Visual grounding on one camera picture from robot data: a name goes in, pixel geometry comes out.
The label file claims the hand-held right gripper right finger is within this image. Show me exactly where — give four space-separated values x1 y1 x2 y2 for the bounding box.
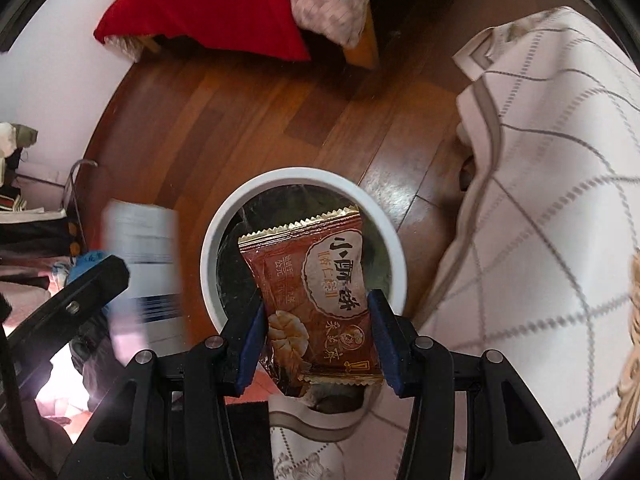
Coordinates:
367 289 582 480

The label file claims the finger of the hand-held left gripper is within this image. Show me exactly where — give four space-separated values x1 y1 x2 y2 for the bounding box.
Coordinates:
2 255 132 376

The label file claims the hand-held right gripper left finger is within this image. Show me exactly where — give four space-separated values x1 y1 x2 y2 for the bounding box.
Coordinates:
59 301 267 480

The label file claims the white paper box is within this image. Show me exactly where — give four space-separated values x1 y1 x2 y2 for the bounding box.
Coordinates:
102 200 187 367

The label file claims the brown snack packet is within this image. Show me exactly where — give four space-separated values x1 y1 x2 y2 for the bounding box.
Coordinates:
237 208 385 397

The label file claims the white round trash bin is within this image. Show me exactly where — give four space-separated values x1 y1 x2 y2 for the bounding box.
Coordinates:
200 167 407 335

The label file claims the white checked blanket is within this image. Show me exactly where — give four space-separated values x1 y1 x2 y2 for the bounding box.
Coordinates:
269 6 640 480

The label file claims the wooden furniture leg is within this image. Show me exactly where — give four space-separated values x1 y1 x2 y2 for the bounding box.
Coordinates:
343 5 380 70

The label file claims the red cloth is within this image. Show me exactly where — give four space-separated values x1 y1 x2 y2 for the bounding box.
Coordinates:
94 0 312 63

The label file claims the metal wire rack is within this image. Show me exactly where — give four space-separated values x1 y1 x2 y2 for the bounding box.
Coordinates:
61 159 99 256

